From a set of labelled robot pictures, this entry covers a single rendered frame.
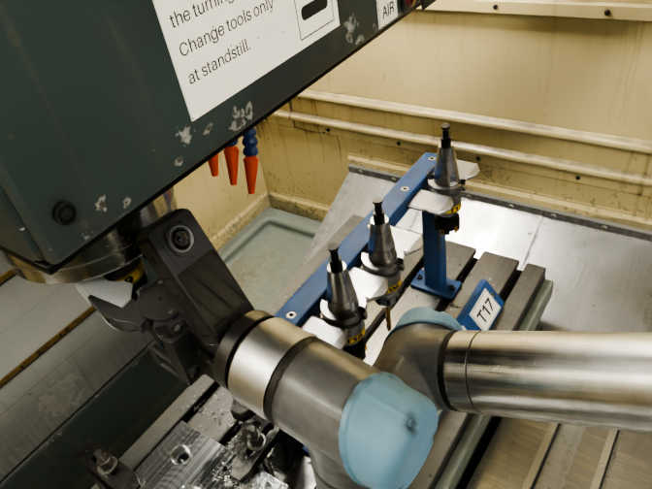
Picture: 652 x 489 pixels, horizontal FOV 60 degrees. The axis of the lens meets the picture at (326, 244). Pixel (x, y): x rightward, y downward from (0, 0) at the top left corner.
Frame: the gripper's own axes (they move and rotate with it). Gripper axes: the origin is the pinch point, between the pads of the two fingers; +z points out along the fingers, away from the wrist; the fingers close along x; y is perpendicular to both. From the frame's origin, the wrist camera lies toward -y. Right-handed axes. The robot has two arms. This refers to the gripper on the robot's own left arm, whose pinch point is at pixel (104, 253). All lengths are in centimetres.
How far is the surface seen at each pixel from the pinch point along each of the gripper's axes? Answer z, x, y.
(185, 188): 82, 63, 60
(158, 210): -8.2, 2.7, -6.8
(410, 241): -11.1, 39.6, 22.8
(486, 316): -19, 55, 51
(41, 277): -4.0, -7.1, -4.8
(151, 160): -20.8, -3.5, -19.2
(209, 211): 82, 69, 72
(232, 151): -3.9, 15.5, -4.4
